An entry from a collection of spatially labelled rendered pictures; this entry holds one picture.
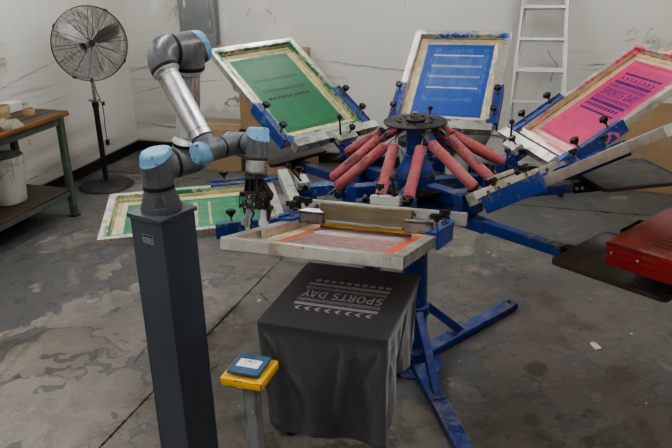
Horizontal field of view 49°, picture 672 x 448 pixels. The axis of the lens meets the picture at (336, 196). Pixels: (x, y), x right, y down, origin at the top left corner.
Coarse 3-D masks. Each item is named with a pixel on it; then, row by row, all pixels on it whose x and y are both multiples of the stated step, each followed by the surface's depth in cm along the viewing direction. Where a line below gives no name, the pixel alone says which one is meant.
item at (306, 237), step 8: (304, 232) 271; (352, 232) 278; (360, 232) 279; (280, 240) 250; (288, 240) 251; (296, 240) 252; (304, 240) 252; (312, 240) 253; (320, 240) 254; (328, 240) 255; (336, 240) 256; (344, 240) 257
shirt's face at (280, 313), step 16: (304, 272) 276; (320, 272) 275; (336, 272) 275; (352, 272) 275; (368, 272) 274; (384, 272) 274; (288, 288) 264; (304, 288) 263; (400, 288) 261; (272, 304) 253; (288, 304) 252; (384, 304) 250; (400, 304) 250; (272, 320) 242; (288, 320) 242; (304, 320) 242; (320, 320) 241; (336, 320) 241; (352, 320) 241; (368, 320) 240; (384, 320) 240; (368, 336) 231; (384, 336) 230
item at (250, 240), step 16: (272, 224) 263; (288, 224) 271; (304, 224) 287; (224, 240) 228; (240, 240) 226; (256, 240) 225; (416, 240) 243; (432, 240) 250; (288, 256) 221; (304, 256) 220; (320, 256) 218; (336, 256) 216; (352, 256) 215; (368, 256) 213; (384, 256) 212; (400, 256) 210; (416, 256) 227
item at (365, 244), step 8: (352, 240) 258; (360, 240) 259; (368, 240) 260; (376, 240) 261; (384, 240) 262; (408, 240) 265; (352, 248) 241; (360, 248) 242; (368, 248) 243; (376, 248) 244; (384, 248) 245; (392, 248) 246; (400, 248) 246
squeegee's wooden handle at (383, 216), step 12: (324, 204) 279; (336, 204) 278; (348, 204) 278; (324, 216) 279; (336, 216) 278; (348, 216) 276; (360, 216) 275; (372, 216) 273; (384, 216) 272; (396, 216) 270; (408, 216) 269
